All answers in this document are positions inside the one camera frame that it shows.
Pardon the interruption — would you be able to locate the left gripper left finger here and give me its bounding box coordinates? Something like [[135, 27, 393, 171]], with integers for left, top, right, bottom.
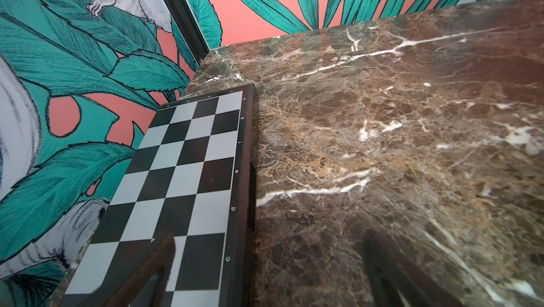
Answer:
[[86, 232, 176, 306]]

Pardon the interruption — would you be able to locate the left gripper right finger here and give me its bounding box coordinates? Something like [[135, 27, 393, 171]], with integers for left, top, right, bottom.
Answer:
[[362, 229, 463, 306]]

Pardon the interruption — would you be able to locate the black white checkerboard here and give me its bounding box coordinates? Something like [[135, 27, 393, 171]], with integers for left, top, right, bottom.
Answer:
[[60, 84, 256, 306]]

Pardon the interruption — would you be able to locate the left black frame post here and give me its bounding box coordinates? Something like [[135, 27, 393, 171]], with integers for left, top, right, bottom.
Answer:
[[164, 0, 209, 65]]

